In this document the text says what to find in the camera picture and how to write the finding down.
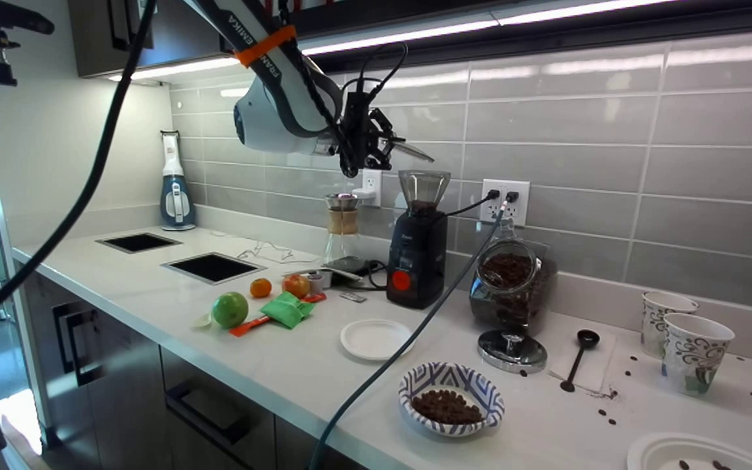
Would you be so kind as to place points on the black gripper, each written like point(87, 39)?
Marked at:
point(364, 133)

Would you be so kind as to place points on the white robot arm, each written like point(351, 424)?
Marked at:
point(292, 106)

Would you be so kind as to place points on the blue hand blender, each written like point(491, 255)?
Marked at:
point(175, 201)

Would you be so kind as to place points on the black scale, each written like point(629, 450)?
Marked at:
point(352, 269)

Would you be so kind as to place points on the small orange fruit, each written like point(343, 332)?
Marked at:
point(262, 287)

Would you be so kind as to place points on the small white plate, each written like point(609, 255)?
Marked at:
point(374, 339)

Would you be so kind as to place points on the glass jar of coffee beans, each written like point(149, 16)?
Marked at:
point(510, 285)

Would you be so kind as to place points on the green apple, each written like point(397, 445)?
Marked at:
point(231, 311)

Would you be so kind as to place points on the orange sachet packet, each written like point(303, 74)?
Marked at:
point(249, 325)

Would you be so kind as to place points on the white plastic spoon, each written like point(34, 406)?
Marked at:
point(203, 321)

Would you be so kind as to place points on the blue patterned bowl of beans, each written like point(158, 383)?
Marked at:
point(450, 400)

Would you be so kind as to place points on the black measuring spoon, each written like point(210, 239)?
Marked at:
point(585, 339)

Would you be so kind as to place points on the white plate with coffee beans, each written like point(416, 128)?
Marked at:
point(684, 453)

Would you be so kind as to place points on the white wall outlet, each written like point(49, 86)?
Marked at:
point(369, 191)
point(505, 200)

